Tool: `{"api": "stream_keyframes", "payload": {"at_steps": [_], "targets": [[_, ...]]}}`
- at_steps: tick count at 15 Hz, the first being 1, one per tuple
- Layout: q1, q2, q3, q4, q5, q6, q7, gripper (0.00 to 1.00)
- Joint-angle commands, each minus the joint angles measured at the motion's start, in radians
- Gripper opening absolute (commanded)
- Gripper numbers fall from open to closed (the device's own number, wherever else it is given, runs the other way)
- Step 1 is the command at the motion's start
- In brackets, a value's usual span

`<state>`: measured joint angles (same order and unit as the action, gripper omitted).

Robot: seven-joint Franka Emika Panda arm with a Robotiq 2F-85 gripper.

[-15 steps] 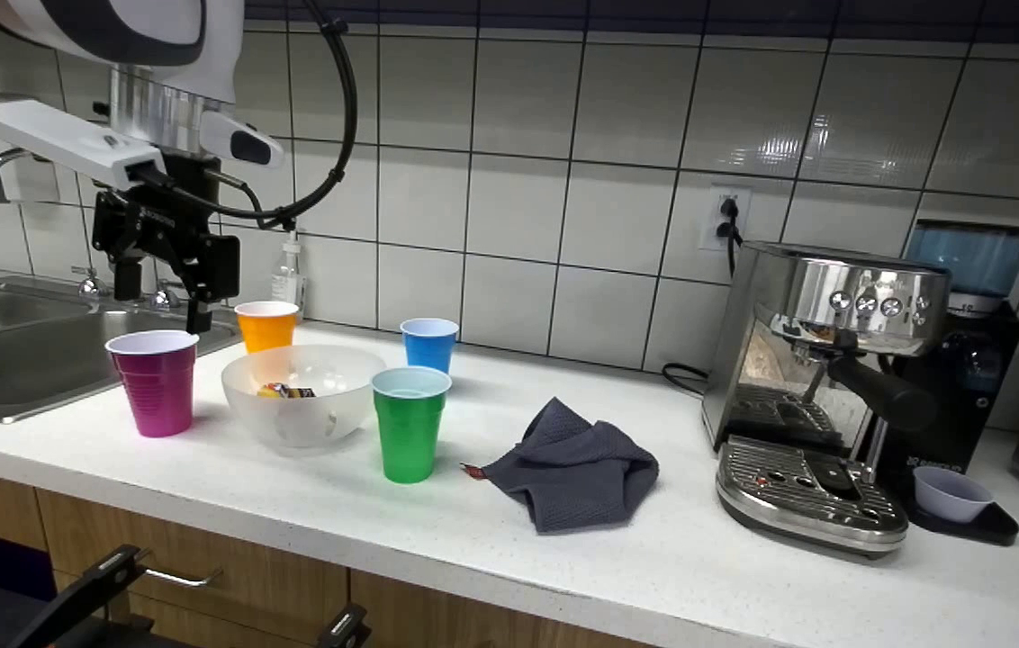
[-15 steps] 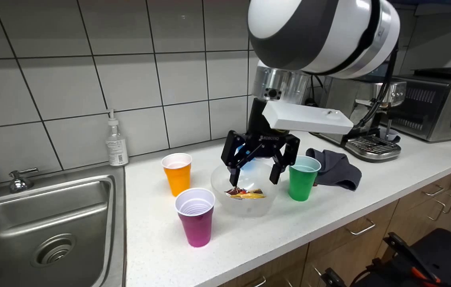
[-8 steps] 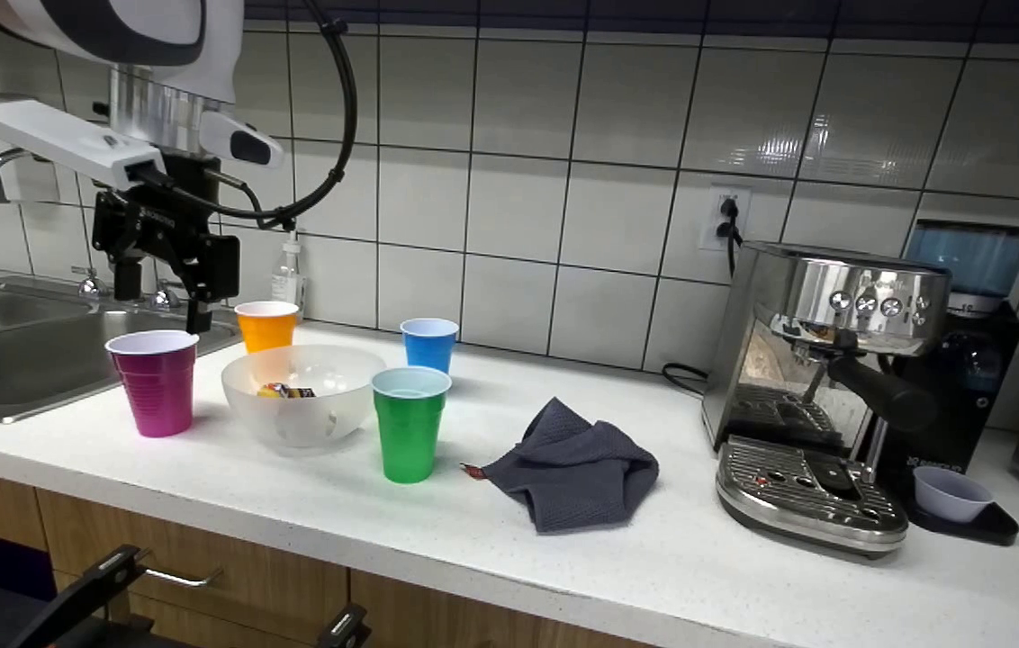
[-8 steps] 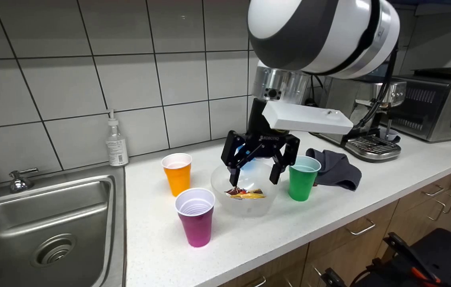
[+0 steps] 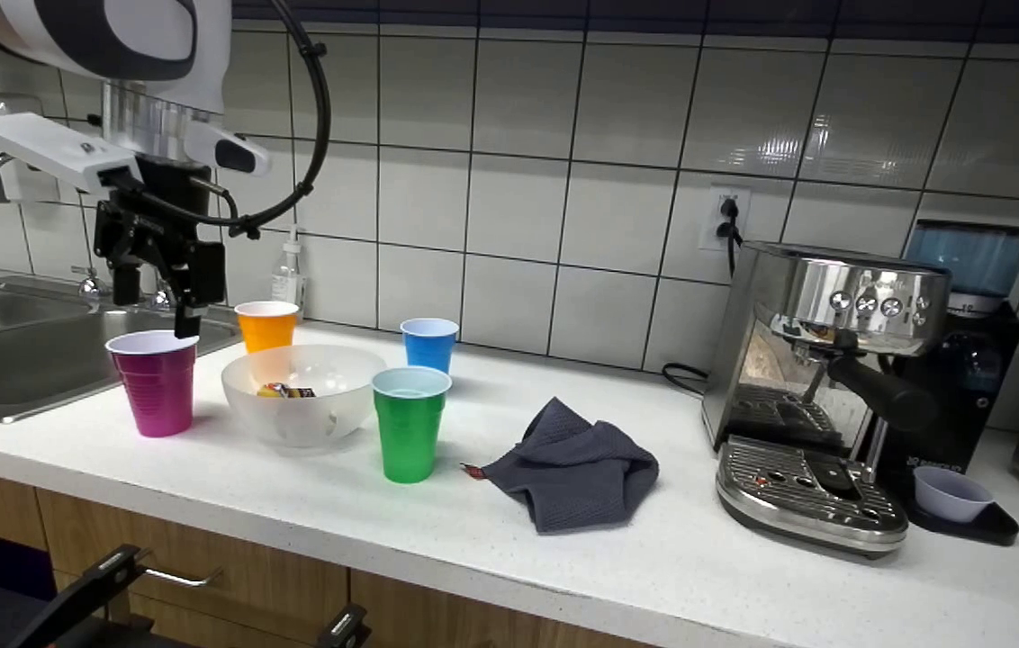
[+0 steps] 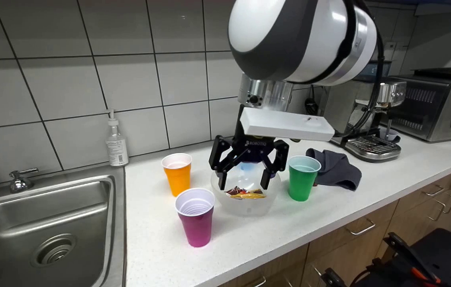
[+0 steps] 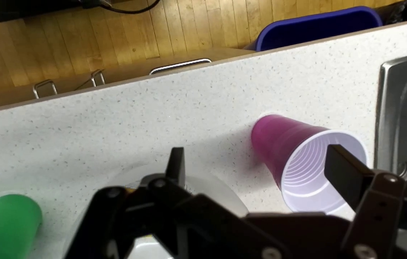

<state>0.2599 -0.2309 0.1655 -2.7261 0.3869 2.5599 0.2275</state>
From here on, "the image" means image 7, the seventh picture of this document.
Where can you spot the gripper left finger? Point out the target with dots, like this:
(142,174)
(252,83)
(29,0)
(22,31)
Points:
(189,223)

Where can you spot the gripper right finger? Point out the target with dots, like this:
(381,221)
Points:
(376,216)

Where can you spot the magenta plastic cup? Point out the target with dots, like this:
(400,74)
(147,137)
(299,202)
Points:
(282,144)

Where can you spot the green plastic cup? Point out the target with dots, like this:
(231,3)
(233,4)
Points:
(5,226)

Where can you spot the blue plastic bin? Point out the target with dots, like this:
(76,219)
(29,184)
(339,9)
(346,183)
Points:
(315,27)

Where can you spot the black box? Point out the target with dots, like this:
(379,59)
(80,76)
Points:
(38,8)

